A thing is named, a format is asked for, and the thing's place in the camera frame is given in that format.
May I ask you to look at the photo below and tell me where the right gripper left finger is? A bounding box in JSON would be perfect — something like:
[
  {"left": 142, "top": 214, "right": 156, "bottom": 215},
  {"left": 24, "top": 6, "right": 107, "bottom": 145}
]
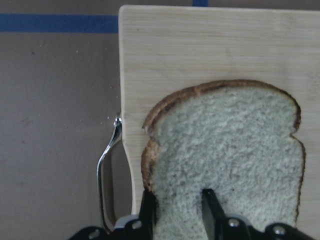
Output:
[{"left": 138, "top": 189, "right": 157, "bottom": 240}]

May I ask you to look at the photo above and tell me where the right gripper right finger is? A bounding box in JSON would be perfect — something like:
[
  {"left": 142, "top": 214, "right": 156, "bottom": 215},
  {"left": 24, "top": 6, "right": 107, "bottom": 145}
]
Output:
[{"left": 201, "top": 188, "right": 226, "bottom": 240}]

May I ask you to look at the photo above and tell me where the plain bread slice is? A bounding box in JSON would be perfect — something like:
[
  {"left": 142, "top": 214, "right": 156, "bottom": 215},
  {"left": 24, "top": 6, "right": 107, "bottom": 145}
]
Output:
[{"left": 141, "top": 80, "right": 306, "bottom": 240}]

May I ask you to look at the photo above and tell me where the wooden cutting board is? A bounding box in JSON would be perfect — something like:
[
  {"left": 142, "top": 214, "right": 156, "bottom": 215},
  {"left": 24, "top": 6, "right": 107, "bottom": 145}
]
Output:
[{"left": 118, "top": 5, "right": 320, "bottom": 238}]

